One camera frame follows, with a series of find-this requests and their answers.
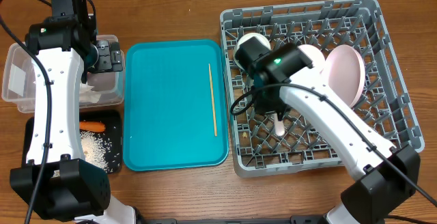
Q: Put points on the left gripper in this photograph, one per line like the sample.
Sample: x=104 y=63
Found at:
x=113 y=58

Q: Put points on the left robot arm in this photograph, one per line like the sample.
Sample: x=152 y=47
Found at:
x=56 y=181

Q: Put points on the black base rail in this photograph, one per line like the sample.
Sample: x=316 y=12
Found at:
x=296 y=219

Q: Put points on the peanut and rice scraps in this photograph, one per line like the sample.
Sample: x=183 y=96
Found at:
x=97 y=149

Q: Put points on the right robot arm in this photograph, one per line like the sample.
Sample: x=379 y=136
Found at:
x=384 y=176

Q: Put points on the orange carrot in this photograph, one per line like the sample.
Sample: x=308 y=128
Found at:
x=92 y=126

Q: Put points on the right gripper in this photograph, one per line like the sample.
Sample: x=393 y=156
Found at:
x=265 y=104

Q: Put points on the teal plastic serving tray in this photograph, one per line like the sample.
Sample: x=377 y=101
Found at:
x=167 y=106

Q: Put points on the large pink plate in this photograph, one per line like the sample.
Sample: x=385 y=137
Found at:
x=345 y=72

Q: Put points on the clear plastic waste bin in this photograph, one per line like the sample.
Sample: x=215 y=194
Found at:
x=19 y=85

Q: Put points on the grey plastic dish rack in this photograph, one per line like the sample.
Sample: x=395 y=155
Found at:
x=384 y=103

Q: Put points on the white plastic fork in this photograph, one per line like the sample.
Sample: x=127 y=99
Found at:
x=279 y=128

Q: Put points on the cream bowl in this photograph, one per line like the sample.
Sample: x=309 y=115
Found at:
x=261 y=38

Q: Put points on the black rectangular tray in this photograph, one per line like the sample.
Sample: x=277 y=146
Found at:
x=112 y=118

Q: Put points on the wooden chopstick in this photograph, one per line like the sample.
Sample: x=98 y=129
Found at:
x=212 y=100

